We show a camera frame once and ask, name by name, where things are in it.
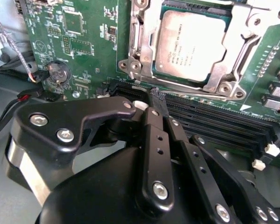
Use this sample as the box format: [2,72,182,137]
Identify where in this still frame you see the silver-topped CPU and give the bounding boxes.
[153,9,227,84]

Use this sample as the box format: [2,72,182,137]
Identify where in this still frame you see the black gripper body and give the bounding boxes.
[37,147,216,224]

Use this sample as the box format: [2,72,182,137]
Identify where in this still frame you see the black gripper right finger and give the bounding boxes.
[157,90,280,224]

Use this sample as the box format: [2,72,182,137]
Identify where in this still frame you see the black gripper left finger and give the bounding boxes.
[4,86,176,212]

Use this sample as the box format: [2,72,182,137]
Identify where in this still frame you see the metal wire locking lever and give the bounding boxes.
[129,70,227,95]

